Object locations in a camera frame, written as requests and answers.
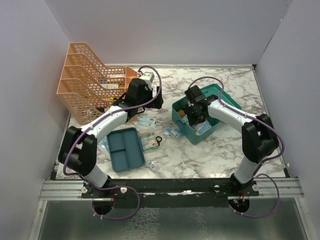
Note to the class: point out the green medicine box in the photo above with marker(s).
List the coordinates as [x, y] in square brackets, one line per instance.
[183, 124]

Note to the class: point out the white blue gauze pack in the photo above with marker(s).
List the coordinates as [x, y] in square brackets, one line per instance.
[202, 127]

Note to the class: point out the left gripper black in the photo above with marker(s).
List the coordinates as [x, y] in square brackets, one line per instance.
[157, 104]

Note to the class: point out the small blue white box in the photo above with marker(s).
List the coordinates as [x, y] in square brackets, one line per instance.
[173, 133]

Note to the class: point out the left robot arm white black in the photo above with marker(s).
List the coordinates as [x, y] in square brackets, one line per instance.
[78, 151]

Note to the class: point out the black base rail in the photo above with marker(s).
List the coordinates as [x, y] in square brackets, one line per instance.
[168, 193]

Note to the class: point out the blue white flat packet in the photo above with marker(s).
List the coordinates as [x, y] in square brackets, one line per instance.
[146, 121]

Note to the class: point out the green orange bandage box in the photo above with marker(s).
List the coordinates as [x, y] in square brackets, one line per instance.
[148, 141]

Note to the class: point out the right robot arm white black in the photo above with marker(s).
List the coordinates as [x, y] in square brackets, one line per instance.
[259, 139]

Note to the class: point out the teal divided tray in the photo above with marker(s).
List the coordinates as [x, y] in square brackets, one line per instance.
[125, 150]

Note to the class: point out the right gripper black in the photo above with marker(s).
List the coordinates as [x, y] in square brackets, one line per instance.
[193, 120]

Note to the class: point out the mask packet under tray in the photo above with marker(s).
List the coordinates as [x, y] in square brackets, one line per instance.
[104, 148]

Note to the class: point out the brown iodine bottle orange cap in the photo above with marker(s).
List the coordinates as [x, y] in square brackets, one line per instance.
[181, 113]

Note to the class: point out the clear small plastic packet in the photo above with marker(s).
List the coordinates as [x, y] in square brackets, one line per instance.
[152, 166]

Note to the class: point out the orange plastic file organizer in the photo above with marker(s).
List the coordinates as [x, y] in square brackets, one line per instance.
[87, 86]

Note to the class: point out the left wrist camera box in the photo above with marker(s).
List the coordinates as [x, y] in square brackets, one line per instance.
[148, 77]

